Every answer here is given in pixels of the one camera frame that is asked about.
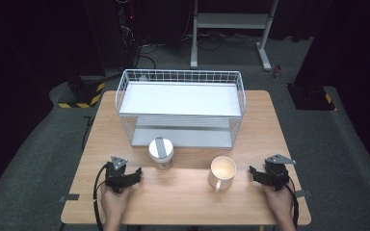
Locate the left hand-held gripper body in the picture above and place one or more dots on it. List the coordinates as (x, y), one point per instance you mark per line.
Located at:
(115, 178)

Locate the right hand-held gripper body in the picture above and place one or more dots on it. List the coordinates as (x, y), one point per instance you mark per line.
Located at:
(277, 174)

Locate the glass jar with white lid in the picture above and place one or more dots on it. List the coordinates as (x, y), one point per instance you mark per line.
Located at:
(161, 150)

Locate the cream ceramic mug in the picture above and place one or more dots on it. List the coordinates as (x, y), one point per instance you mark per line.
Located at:
(222, 170)

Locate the person's left hand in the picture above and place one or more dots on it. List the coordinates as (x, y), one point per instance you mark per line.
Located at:
(115, 203)

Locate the person's right hand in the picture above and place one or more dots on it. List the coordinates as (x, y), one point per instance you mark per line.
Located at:
(279, 203)

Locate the grey tape strip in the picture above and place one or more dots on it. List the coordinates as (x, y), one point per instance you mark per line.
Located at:
(69, 197)
(303, 193)

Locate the black base with striped edge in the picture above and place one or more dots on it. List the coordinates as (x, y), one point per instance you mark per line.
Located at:
(83, 93)
(311, 97)

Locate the small red object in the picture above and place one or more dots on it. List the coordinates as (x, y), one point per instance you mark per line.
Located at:
(278, 71)

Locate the black equipment tower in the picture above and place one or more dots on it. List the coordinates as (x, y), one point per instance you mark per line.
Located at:
(126, 29)

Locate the white metal stand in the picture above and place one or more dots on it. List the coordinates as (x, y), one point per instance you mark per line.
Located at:
(231, 20)

